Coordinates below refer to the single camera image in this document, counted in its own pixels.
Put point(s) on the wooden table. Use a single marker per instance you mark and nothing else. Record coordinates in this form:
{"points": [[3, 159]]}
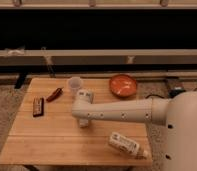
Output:
{"points": [[56, 139]]}

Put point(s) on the orange bowl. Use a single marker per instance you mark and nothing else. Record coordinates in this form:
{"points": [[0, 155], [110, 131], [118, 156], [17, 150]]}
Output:
{"points": [[122, 85]]}

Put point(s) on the clear plastic cup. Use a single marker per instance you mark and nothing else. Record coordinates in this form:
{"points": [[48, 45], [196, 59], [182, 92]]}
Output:
{"points": [[74, 84]]}

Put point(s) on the dark chocolate bar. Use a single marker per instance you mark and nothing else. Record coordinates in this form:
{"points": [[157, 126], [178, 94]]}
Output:
{"points": [[38, 107]]}

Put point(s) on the red chili pepper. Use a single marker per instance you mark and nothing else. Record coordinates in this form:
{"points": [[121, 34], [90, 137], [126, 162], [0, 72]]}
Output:
{"points": [[54, 95]]}

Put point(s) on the black power adapter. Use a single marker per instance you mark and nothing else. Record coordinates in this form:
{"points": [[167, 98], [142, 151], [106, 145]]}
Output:
{"points": [[176, 91]]}

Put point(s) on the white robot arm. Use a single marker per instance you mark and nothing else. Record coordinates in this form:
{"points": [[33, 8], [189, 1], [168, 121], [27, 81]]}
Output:
{"points": [[178, 115]]}

